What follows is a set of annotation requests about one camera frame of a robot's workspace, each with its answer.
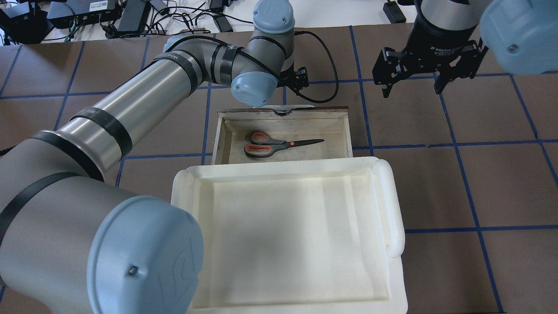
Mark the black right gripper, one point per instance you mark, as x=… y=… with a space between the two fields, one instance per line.
x=437 y=40

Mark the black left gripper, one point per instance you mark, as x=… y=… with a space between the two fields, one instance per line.
x=300 y=80

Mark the orange grey handled scissors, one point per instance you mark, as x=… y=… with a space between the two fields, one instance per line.
x=262 y=145

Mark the wooden drawer with white handle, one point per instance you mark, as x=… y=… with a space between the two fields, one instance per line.
x=331 y=124

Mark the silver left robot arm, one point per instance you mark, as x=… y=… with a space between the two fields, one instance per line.
x=81 y=245

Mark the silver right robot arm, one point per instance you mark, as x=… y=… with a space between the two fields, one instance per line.
x=522 y=34

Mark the white foam box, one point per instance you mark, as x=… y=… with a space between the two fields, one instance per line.
x=297 y=237

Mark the black power adapter brick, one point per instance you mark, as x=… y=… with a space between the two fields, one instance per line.
x=134 y=17

